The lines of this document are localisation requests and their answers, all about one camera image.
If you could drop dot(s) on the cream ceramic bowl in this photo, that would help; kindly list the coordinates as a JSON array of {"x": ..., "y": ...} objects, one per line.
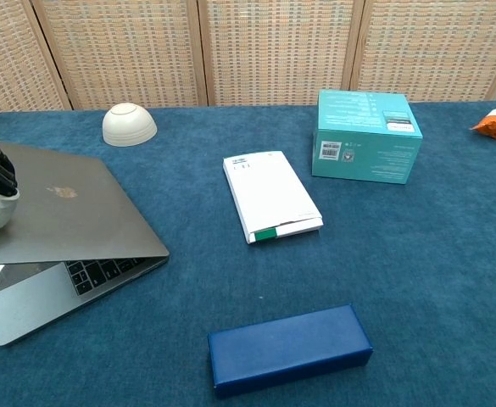
[{"x": 129, "y": 125}]

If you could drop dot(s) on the teal cardboard box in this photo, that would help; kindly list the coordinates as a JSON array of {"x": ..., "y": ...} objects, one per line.
[{"x": 366, "y": 140}]

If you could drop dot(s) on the woven wooden folding screen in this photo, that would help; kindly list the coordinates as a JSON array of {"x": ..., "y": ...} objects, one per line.
[{"x": 273, "y": 51}]

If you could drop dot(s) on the flat white box green tab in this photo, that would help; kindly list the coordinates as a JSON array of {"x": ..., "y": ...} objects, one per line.
[{"x": 269, "y": 191}]

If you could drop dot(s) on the long dark blue box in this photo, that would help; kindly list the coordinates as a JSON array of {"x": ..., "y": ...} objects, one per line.
[{"x": 290, "y": 352}]

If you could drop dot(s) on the grey laptop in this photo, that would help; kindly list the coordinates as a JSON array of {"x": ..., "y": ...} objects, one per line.
[{"x": 74, "y": 212}]

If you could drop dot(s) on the blue carpet table cover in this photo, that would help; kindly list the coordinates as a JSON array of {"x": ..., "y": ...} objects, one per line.
[{"x": 400, "y": 275}]

